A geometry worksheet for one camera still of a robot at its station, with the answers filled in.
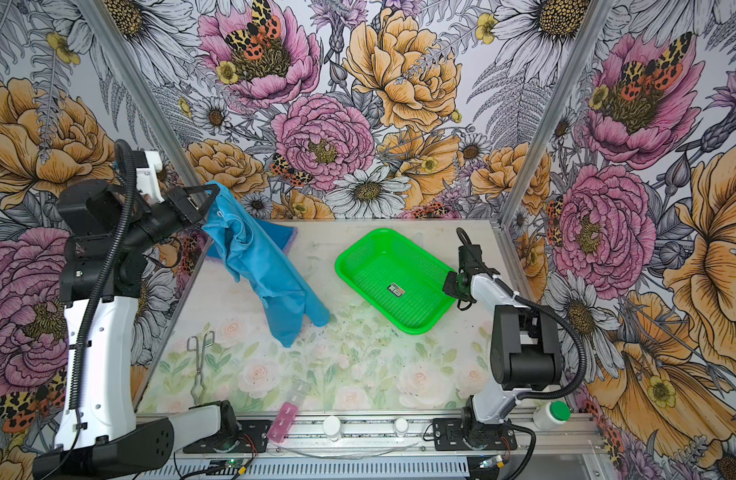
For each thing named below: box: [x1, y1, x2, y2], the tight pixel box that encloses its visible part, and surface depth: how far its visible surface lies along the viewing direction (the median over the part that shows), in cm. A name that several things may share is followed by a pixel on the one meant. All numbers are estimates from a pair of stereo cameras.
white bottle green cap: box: [533, 400, 572, 430], surface depth 71 cm
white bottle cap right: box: [393, 417, 410, 438], surface depth 73 cm
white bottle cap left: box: [322, 416, 342, 442], surface depth 71 cm
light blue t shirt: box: [202, 181, 330, 347], surface depth 69 cm
